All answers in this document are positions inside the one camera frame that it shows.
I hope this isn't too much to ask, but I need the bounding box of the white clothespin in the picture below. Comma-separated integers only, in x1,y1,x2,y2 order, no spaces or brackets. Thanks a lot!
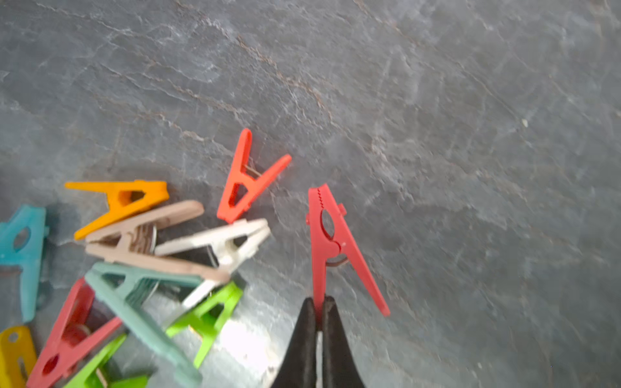
154,218,271,283

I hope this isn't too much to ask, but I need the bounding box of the turquoise clothespin bottom left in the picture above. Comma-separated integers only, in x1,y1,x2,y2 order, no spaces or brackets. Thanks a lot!
1,205,49,323

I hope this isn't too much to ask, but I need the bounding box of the beige clothespin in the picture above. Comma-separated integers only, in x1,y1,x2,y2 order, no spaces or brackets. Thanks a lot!
86,200,231,284

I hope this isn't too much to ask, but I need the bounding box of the lime green clothespin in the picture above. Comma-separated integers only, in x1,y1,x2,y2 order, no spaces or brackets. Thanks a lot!
65,334,149,388
165,281,244,370

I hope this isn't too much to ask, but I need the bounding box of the yellow clothespin by pile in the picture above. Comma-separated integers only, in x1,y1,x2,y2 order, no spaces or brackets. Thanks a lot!
1,326,37,388

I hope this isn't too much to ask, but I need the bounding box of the dark red clothespin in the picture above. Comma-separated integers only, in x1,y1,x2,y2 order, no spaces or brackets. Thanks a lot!
306,184,391,323

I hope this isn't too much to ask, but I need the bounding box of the lime green clothespin bottom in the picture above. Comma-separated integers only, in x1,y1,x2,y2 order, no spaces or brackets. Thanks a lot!
65,334,149,388

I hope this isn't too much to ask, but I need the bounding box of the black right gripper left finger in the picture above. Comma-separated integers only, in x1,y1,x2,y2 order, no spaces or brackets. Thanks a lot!
271,297,317,388

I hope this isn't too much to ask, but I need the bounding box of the red clothespin bottom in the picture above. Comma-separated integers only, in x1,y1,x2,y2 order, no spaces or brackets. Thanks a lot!
26,278,122,387

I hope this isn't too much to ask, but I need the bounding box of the mint green clothespin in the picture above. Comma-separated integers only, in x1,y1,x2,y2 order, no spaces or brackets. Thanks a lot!
85,262,202,387

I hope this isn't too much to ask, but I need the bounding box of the orange clothespin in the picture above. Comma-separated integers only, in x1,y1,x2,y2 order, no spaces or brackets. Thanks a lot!
65,180,170,240

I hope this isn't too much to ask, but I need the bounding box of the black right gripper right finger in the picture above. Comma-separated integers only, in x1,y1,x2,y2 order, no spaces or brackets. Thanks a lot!
321,296,365,388

